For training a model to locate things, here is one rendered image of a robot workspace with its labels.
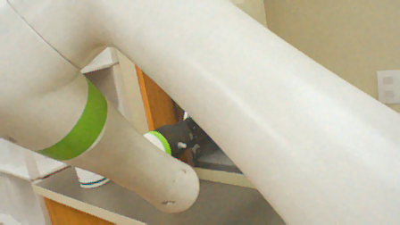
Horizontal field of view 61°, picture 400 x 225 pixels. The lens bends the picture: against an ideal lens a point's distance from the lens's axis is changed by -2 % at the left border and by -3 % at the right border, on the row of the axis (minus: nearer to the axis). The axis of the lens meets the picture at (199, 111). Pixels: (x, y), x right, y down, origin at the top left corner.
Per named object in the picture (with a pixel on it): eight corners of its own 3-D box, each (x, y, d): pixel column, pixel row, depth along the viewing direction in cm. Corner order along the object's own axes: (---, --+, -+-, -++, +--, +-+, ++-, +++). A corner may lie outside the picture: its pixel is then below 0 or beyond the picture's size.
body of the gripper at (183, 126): (187, 157, 88) (209, 144, 95) (180, 125, 86) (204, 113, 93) (166, 154, 93) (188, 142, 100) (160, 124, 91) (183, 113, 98)
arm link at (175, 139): (138, 129, 88) (146, 163, 90) (171, 132, 80) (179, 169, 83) (155, 122, 92) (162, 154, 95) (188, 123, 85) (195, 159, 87)
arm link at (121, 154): (72, 79, 52) (28, 142, 49) (122, 100, 46) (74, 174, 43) (177, 161, 81) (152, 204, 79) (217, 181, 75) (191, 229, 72)
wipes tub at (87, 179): (100, 172, 151) (91, 140, 147) (118, 176, 143) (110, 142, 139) (74, 185, 141) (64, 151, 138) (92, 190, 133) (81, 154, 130)
